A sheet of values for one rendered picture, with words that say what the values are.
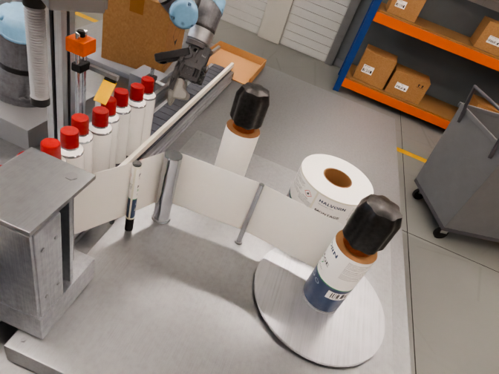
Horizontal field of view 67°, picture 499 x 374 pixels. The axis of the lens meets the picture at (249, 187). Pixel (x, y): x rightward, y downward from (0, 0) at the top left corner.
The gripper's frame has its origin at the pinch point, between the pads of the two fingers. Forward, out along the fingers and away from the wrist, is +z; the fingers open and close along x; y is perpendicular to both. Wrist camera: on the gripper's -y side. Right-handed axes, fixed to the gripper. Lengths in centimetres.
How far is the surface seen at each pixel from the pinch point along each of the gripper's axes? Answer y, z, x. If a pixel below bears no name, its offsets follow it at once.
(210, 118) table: 10.2, 0.1, 20.4
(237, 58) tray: 0, -32, 76
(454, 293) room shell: 171, 41, 114
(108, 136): 3.6, 11.8, -40.1
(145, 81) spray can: 1.4, -2.5, -25.7
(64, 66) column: -11.7, 1.6, -38.3
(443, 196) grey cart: 154, -12, 151
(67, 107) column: -12.4, 10.7, -30.9
